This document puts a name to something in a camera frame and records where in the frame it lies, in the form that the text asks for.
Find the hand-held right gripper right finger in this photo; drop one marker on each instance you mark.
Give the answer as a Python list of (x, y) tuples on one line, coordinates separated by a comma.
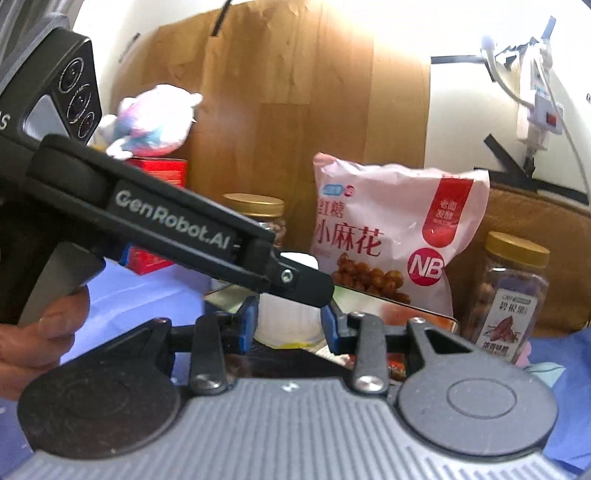
[(331, 327)]

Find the nut jar with dark label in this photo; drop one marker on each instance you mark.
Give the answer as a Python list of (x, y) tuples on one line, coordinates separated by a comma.
[(508, 295)]

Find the blue bedsheet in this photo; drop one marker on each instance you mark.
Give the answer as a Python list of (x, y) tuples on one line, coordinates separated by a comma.
[(138, 295)]

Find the person's left hand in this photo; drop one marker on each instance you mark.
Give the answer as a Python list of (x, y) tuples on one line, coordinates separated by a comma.
[(37, 346)]

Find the red gift box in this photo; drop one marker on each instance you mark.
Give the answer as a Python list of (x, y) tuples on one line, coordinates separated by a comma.
[(161, 170)]

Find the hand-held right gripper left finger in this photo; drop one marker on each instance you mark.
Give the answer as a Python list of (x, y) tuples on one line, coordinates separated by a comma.
[(248, 323)]

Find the white power strip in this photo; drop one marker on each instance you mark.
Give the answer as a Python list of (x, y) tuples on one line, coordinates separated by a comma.
[(540, 110)]

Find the black tape strip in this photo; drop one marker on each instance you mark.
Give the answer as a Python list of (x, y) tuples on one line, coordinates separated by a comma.
[(220, 18), (540, 187), (455, 59), (508, 154)]

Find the nut jar with white label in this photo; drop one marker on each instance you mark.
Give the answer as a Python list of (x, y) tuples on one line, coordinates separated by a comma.
[(254, 205)]

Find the pink snack bag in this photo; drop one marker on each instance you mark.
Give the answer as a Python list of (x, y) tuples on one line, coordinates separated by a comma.
[(369, 207)]

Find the pink white plush toy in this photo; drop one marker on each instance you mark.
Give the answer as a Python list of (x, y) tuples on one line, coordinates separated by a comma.
[(152, 124)]

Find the wooden board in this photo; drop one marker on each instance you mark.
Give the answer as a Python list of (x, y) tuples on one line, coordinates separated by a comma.
[(300, 92)]

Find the black printed box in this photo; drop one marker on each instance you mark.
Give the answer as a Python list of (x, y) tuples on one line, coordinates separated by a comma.
[(415, 318)]

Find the white plastic container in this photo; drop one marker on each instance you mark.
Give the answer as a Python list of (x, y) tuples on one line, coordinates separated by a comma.
[(286, 323)]

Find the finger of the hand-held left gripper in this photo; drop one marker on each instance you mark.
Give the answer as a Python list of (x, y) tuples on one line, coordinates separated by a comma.
[(309, 288)]

